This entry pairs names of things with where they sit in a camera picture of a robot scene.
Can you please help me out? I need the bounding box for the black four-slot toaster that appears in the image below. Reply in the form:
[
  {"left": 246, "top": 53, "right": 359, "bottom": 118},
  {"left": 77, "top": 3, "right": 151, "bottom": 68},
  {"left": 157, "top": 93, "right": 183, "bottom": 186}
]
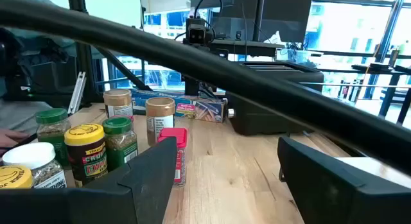
[{"left": 224, "top": 60, "right": 325, "bottom": 137}]

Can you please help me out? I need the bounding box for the tan-lid furikake jar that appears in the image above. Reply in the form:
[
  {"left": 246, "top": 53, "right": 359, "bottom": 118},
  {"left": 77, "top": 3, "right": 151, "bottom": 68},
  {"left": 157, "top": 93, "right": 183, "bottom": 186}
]
[
  {"left": 145, "top": 97, "right": 176, "bottom": 147},
  {"left": 102, "top": 89, "right": 134, "bottom": 119}
]

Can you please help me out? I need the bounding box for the blue plastic wrap box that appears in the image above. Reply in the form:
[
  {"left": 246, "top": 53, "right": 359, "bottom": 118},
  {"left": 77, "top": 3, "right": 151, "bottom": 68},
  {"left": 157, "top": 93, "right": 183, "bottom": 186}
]
[{"left": 131, "top": 89, "right": 228, "bottom": 124}]

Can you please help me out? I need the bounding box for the green-lid oregano jar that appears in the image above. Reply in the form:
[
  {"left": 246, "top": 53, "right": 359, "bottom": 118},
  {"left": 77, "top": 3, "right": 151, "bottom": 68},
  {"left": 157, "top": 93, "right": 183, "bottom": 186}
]
[
  {"left": 101, "top": 116, "right": 139, "bottom": 172},
  {"left": 34, "top": 107, "right": 72, "bottom": 169}
]

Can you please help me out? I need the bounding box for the dark grey desk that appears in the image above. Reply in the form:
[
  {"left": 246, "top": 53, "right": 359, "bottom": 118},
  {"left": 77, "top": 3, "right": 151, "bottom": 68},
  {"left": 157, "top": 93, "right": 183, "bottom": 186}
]
[{"left": 208, "top": 39, "right": 286, "bottom": 58}]

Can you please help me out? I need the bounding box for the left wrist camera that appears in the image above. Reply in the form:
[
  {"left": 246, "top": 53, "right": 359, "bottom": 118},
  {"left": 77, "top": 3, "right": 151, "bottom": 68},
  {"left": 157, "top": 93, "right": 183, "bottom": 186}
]
[{"left": 185, "top": 17, "right": 213, "bottom": 46}]

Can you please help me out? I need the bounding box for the red-lid paprika tin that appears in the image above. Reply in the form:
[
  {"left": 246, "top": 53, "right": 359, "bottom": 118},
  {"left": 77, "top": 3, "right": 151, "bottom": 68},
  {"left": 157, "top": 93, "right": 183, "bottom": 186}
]
[{"left": 156, "top": 127, "right": 189, "bottom": 188}]

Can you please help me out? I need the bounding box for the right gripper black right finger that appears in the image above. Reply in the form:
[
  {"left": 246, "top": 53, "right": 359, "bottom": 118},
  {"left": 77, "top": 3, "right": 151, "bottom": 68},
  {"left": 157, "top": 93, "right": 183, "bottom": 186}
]
[{"left": 277, "top": 136, "right": 411, "bottom": 224}]

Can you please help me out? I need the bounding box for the white metal bracket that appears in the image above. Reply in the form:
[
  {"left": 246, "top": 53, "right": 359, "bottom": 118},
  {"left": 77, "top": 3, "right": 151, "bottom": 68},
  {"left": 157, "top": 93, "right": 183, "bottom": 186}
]
[{"left": 66, "top": 71, "right": 87, "bottom": 116}]

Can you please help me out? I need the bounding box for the black background table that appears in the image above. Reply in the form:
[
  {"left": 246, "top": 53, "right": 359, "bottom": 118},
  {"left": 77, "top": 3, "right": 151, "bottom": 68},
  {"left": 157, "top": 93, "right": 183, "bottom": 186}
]
[{"left": 351, "top": 62, "right": 411, "bottom": 125}]

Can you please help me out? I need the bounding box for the person's hand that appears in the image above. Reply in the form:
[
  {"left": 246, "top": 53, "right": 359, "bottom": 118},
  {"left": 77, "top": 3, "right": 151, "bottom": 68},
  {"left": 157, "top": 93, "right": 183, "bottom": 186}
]
[{"left": 0, "top": 127, "right": 31, "bottom": 156}]

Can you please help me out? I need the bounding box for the person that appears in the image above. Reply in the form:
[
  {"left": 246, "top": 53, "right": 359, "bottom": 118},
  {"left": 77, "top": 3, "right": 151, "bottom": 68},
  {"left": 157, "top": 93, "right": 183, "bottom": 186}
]
[{"left": 0, "top": 0, "right": 78, "bottom": 154}]

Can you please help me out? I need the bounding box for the white-lid bagel seasoning jar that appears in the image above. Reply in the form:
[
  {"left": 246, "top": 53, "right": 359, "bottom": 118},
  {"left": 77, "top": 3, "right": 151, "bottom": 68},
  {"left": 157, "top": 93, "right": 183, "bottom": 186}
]
[{"left": 2, "top": 141, "right": 67, "bottom": 190}]

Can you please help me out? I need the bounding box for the black monitor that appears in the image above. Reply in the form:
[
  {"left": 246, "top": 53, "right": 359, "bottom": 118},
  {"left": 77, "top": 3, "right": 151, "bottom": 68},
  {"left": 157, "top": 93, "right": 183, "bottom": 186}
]
[{"left": 191, "top": 0, "right": 314, "bottom": 44}]

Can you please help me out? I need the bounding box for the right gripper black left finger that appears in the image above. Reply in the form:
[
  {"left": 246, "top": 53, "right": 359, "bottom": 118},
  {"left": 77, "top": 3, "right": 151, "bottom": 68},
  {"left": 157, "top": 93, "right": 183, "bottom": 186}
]
[{"left": 0, "top": 137, "right": 178, "bottom": 224}]

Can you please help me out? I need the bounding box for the black metal table frame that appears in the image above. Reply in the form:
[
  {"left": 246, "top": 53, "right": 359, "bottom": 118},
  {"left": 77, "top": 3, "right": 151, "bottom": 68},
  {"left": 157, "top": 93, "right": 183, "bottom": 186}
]
[{"left": 0, "top": 0, "right": 411, "bottom": 173}]

